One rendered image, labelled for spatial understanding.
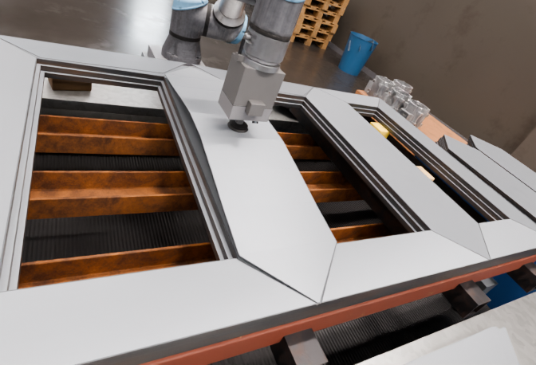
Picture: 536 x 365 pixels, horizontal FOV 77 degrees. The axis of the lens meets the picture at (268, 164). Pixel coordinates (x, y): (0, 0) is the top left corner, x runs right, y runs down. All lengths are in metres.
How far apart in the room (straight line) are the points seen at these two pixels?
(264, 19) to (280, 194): 0.29
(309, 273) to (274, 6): 0.41
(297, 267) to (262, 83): 0.32
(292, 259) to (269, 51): 0.34
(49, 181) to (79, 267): 0.22
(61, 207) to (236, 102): 0.37
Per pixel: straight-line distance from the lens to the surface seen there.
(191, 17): 1.31
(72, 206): 0.72
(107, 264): 0.64
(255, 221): 0.53
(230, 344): 0.48
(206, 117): 0.69
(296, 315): 0.50
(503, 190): 1.23
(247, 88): 0.61
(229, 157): 0.60
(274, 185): 0.60
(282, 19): 0.58
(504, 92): 4.61
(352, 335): 0.90
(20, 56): 0.89
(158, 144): 0.89
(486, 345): 0.76
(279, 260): 0.50
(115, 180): 0.78
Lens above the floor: 1.22
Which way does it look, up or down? 32 degrees down
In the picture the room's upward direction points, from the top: 23 degrees clockwise
